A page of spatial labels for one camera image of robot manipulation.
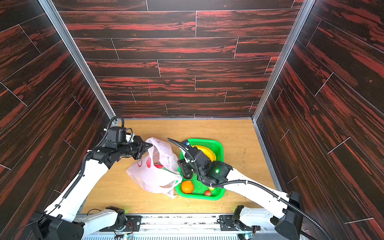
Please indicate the aluminium corner post right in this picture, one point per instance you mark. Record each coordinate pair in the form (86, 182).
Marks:
(291, 39)

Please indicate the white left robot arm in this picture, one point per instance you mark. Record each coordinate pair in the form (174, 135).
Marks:
(59, 221)

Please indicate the pink dragon fruit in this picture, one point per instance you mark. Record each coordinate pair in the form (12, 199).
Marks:
(159, 166)

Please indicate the orange fake fruit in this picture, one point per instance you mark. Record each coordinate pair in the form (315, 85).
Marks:
(187, 187)

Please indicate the metal base rail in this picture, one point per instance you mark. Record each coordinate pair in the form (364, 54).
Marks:
(182, 227)

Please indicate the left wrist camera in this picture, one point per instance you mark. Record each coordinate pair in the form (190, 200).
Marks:
(119, 135)

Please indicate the green plastic basket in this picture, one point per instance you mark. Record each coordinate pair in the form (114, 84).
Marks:
(200, 188)

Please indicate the aluminium corner post left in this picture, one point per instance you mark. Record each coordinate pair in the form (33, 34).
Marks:
(59, 25)

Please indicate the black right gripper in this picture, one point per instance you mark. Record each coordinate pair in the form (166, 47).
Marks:
(186, 163)

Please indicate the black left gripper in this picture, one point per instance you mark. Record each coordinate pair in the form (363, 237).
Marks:
(138, 147)

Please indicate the pink printed plastic bag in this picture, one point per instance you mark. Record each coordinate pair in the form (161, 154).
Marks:
(154, 180)

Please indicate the yellow banana bunch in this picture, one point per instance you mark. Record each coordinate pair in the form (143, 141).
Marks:
(208, 152)

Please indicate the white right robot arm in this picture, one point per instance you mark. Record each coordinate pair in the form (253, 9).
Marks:
(283, 211)

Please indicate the aluminium corner post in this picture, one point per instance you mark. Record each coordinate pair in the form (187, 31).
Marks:
(59, 25)
(291, 39)

